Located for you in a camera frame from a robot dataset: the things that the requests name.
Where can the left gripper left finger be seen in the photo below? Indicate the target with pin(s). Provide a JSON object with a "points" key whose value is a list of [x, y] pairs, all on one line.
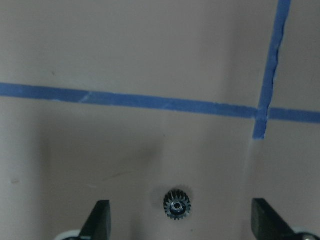
{"points": [[98, 224]]}

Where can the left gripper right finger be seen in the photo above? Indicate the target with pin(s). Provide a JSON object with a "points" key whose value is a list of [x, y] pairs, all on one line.
{"points": [[266, 223]]}

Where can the black bearing gear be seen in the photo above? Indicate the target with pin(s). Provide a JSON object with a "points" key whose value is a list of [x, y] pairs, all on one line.
{"points": [[177, 204]]}

